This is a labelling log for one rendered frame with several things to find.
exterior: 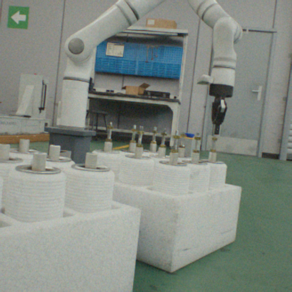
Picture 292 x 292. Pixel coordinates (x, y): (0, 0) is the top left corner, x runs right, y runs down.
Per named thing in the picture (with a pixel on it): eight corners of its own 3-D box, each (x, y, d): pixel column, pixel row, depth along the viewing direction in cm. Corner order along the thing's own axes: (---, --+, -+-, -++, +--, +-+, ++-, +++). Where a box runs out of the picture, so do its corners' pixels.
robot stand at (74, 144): (35, 212, 125) (43, 126, 123) (52, 203, 139) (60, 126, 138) (75, 218, 123) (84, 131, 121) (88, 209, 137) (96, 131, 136)
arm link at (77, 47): (120, -6, 121) (122, 3, 131) (57, 43, 122) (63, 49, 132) (137, 16, 122) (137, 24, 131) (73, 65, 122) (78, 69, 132)
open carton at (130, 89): (127, 97, 611) (129, 83, 610) (149, 98, 596) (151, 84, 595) (119, 95, 584) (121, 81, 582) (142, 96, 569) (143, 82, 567)
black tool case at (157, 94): (143, 98, 592) (144, 91, 591) (168, 100, 592) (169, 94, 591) (143, 96, 558) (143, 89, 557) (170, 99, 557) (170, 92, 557)
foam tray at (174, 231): (63, 230, 109) (68, 171, 108) (141, 213, 140) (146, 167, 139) (170, 273, 86) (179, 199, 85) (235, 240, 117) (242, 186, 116)
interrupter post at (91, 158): (81, 169, 70) (83, 152, 70) (90, 169, 72) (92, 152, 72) (89, 171, 68) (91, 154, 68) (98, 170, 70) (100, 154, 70)
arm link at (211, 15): (249, 34, 114) (223, 7, 119) (239, 26, 106) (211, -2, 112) (233, 51, 117) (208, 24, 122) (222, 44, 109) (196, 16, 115)
